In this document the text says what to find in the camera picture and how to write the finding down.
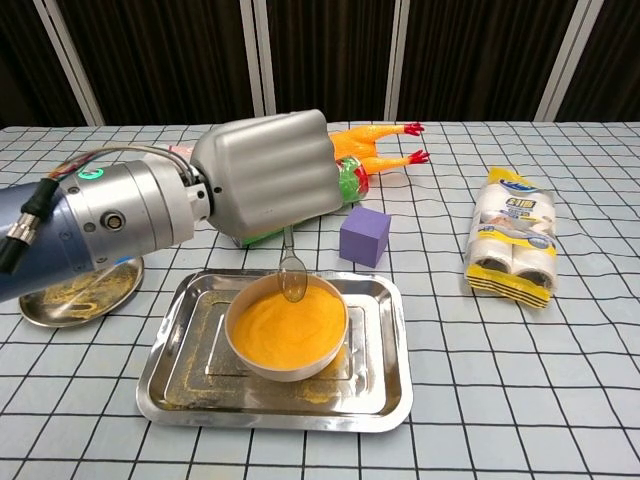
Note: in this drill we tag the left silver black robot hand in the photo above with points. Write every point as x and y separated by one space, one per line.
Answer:
270 170

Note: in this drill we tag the small silver spoon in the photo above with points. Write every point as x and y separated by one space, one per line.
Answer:
294 285

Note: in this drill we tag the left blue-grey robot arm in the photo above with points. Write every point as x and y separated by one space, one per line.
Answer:
125 210

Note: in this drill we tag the bowl of orange powder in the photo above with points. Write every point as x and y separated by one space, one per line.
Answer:
287 330

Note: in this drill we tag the round steel plate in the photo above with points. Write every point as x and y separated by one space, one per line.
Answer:
85 300

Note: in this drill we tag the rectangular steel tray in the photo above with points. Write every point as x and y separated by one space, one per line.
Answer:
180 380

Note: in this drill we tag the green Pringles can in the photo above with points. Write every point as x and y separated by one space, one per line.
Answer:
352 182

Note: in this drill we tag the pink wet wipes pack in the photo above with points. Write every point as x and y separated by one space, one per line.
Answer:
182 149

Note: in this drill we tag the yellow rubber chicken toy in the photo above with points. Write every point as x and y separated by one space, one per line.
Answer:
360 142

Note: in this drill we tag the purple foam cube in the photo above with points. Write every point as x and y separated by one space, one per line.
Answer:
362 237

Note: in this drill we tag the black folding screen partition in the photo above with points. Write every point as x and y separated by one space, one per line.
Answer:
325 55

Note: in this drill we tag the yellow white roll bag pack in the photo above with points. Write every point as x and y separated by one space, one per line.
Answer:
515 235

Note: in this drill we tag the blue checkered tablecloth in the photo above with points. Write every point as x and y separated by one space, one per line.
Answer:
500 375

